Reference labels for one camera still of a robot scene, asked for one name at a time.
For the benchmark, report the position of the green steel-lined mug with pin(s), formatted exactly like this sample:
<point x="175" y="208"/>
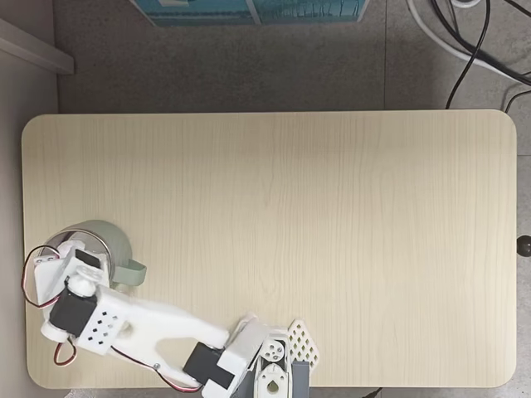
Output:
<point x="114" y="244"/>

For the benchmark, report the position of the teal printed box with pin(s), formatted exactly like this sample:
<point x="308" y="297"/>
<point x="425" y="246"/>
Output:
<point x="207" y="12"/>

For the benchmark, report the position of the black round table knob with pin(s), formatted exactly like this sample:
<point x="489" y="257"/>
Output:
<point x="524" y="246"/>

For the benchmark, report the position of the white wall ledge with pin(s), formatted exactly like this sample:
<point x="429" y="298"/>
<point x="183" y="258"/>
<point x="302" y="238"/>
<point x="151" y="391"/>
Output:
<point x="37" y="49"/>

